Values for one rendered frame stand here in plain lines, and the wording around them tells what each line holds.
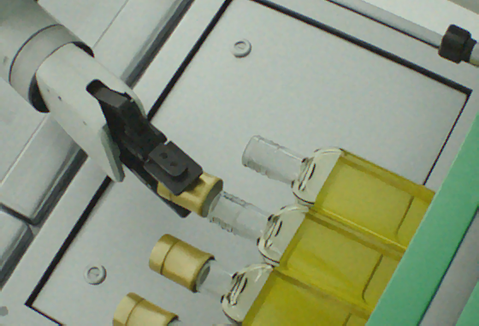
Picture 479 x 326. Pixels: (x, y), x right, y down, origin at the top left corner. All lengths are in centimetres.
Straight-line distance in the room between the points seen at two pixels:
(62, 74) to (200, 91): 23
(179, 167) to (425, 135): 30
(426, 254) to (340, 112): 37
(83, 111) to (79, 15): 35
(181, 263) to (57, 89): 18
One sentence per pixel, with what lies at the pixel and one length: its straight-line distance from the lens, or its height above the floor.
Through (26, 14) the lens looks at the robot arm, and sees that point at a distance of 99.
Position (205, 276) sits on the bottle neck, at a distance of 87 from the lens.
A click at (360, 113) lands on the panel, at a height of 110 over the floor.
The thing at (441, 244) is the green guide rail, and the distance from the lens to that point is 75.
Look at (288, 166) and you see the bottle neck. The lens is 91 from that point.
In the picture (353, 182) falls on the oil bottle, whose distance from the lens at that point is 88.
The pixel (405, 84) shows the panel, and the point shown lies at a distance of 111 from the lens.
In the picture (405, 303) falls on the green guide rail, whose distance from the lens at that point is 73.
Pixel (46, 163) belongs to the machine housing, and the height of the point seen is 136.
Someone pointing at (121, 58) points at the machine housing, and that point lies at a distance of 115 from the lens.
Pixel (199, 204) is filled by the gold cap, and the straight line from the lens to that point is 89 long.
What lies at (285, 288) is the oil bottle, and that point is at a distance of 85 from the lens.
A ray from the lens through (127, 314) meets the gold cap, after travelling 87.
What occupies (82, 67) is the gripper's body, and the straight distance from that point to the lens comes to 92.
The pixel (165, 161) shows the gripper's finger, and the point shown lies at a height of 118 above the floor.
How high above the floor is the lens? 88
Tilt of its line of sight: 17 degrees up
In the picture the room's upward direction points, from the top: 65 degrees counter-clockwise
